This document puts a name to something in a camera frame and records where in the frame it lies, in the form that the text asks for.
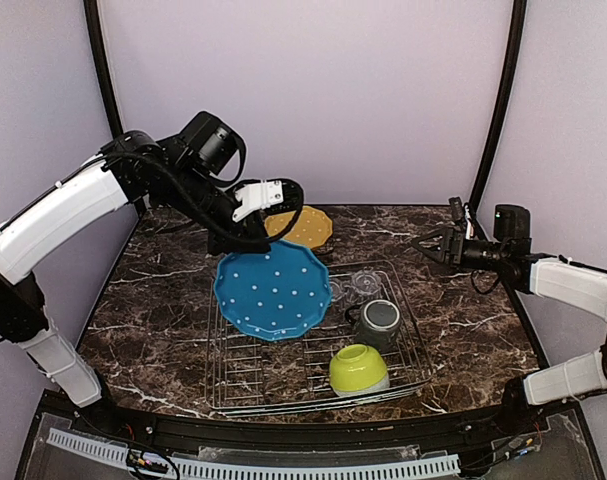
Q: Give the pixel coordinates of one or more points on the wire dish rack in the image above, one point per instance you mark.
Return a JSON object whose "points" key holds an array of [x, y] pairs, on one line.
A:
{"points": [[249, 377]]}

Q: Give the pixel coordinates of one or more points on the left black frame post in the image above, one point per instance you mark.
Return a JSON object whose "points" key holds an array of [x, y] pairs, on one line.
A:
{"points": [[102, 69]]}

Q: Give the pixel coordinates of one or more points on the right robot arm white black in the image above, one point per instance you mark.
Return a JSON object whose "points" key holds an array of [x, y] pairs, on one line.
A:
{"points": [[555, 277]]}

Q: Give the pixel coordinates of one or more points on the clear glass left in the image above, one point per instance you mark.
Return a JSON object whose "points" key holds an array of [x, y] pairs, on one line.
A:
{"points": [[338, 290]]}

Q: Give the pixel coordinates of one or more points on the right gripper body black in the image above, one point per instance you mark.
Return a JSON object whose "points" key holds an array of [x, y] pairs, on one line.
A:
{"points": [[453, 248]]}

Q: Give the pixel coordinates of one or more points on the black frame post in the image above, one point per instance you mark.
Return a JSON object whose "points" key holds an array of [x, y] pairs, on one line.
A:
{"points": [[102, 69], [508, 73]]}

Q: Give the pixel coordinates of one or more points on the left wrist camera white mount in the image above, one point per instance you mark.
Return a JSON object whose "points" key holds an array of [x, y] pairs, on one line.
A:
{"points": [[276, 195]]}

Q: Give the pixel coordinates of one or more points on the right black frame post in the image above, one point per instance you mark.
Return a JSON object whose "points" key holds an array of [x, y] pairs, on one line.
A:
{"points": [[508, 73]]}

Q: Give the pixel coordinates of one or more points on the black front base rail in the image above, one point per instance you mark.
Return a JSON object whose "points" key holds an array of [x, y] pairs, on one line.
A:
{"points": [[552, 443]]}

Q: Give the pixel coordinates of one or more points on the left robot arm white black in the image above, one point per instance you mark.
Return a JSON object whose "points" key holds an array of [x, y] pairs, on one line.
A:
{"points": [[180, 171]]}

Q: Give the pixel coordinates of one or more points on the lime green bowl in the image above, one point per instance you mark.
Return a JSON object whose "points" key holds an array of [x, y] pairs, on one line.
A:
{"points": [[358, 369]]}

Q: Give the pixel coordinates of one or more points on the clear glass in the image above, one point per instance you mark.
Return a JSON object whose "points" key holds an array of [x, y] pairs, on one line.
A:
{"points": [[366, 282], [338, 290]]}

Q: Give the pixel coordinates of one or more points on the yellow dotted plate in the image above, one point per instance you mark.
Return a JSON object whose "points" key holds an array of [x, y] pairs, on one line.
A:
{"points": [[312, 229]]}

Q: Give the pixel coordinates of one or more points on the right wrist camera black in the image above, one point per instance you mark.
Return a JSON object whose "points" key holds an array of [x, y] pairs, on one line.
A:
{"points": [[462, 217]]}

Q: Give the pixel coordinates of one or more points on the blue dotted plate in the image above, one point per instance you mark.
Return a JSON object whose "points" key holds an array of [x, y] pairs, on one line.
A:
{"points": [[273, 296]]}

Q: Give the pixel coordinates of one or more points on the grey mug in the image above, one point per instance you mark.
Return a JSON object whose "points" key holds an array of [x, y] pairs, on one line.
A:
{"points": [[375, 323]]}

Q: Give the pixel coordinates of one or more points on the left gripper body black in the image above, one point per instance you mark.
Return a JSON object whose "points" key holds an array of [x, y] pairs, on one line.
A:
{"points": [[248, 237]]}

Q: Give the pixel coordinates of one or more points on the clear glass right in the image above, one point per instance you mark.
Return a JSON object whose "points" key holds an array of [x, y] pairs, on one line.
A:
{"points": [[366, 282]]}

